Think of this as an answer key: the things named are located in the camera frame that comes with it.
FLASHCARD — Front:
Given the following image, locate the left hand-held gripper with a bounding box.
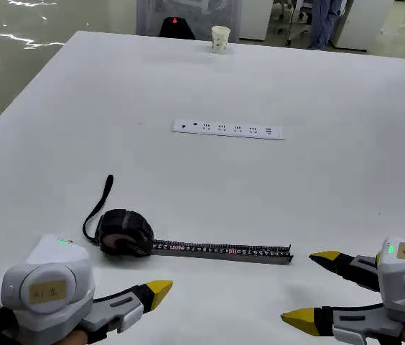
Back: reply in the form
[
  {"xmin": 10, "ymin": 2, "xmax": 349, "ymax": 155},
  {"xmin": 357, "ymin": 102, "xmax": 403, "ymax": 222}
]
[{"xmin": 0, "ymin": 234, "xmax": 174, "ymax": 334}]

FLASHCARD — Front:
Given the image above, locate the black chair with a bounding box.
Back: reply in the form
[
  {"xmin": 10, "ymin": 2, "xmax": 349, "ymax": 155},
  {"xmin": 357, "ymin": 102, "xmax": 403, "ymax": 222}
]
[{"xmin": 158, "ymin": 16, "xmax": 197, "ymax": 40}]

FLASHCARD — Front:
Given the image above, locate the white power strip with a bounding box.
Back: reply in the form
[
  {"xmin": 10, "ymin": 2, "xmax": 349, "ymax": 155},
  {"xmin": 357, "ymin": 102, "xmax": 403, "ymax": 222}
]
[{"xmin": 171, "ymin": 119, "xmax": 284, "ymax": 141}]

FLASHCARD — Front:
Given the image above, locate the person's left hand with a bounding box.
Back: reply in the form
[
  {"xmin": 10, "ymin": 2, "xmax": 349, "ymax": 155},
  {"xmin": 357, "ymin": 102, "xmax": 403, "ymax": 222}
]
[{"xmin": 53, "ymin": 328, "xmax": 98, "ymax": 345}]

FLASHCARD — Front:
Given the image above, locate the white paper cup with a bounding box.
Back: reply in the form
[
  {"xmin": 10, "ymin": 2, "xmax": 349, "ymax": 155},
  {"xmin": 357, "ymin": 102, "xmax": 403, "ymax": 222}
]
[{"xmin": 210, "ymin": 25, "xmax": 231, "ymax": 55}]

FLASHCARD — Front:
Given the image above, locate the black tape measure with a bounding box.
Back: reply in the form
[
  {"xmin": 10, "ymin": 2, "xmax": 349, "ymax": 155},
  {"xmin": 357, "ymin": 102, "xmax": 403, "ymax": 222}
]
[{"xmin": 82, "ymin": 174, "xmax": 294, "ymax": 266}]

